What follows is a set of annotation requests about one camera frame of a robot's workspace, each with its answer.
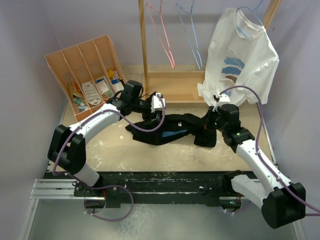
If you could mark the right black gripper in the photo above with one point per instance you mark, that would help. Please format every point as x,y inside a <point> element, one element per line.
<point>207,119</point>

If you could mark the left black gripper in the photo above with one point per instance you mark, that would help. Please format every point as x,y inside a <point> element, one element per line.
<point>146,117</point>

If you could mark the black t-shirt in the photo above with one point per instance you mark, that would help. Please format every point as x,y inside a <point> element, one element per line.
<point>177,126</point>

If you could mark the blue wire hanger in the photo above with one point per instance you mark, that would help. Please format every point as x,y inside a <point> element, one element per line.
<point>187,22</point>

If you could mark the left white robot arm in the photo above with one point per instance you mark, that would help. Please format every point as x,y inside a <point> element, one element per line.
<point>67,149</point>

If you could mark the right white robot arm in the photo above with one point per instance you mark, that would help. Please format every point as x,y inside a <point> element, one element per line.
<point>280,200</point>

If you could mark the white t-shirt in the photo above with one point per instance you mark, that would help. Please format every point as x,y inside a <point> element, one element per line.
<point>242,68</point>

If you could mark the blue hanger under white shirt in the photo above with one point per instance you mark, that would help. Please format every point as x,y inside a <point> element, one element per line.
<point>245,26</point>

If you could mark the wooden clothes rack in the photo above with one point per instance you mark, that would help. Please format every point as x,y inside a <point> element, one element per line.
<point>179,88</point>

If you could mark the white red box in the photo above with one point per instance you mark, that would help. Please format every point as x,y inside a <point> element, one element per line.
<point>104,90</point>

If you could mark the white paper card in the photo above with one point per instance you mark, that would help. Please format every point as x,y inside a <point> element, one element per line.
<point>91,94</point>

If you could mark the spiral notebook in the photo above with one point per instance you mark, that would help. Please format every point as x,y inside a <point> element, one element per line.
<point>74,90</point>

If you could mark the pink desk organizer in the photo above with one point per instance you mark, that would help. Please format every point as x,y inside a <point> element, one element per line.
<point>85,62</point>

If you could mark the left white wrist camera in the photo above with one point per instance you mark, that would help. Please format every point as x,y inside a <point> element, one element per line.
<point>158,102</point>

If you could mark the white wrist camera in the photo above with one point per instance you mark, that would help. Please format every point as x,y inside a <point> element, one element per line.
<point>158,102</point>
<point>221,100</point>

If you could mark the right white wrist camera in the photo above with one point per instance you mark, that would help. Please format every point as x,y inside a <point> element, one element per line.
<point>221,100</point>

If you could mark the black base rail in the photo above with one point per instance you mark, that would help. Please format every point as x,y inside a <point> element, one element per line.
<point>209,188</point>

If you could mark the pink wire hanger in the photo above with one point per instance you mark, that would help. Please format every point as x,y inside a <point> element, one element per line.
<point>161,31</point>

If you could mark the aluminium frame rail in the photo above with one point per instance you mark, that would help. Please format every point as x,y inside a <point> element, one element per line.
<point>54,213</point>

